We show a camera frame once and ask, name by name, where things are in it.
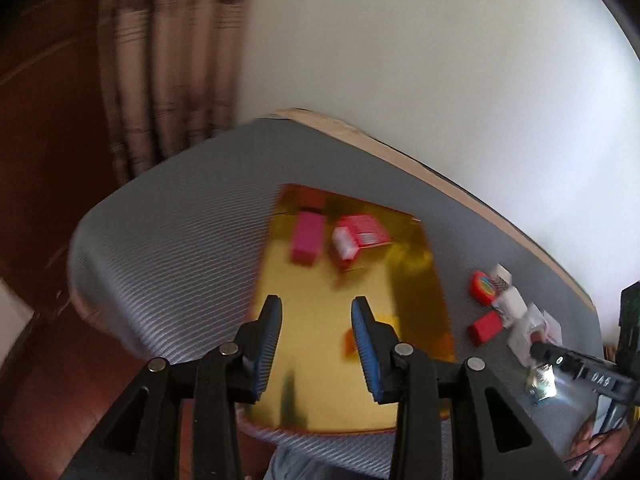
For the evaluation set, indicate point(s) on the small red box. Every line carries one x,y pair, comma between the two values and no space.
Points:
485,328

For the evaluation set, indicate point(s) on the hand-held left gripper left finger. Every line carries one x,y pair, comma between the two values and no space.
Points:
267,350

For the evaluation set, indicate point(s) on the pink box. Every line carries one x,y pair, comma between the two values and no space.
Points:
306,241

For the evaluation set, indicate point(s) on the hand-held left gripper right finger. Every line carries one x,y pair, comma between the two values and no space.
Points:
367,352

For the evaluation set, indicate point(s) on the red and gold box tray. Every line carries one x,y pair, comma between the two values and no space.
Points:
325,330

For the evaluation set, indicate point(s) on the small white box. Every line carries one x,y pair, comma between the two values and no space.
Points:
502,276

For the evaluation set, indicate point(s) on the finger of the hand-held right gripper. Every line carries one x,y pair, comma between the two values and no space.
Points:
555,356

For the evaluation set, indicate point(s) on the blue-grey cloth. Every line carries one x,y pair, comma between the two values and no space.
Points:
310,467

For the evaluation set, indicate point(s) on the brown striped curtain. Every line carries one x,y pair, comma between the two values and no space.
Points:
165,70

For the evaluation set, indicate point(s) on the brown wooden cabinet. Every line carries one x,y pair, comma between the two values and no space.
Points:
50,110

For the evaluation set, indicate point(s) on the grey honeycomb mat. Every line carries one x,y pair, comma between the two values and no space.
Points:
165,240

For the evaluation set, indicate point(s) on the red and white box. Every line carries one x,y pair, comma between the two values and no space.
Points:
359,236

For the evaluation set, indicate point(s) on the round red rainbow tin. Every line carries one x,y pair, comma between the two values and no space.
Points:
483,286

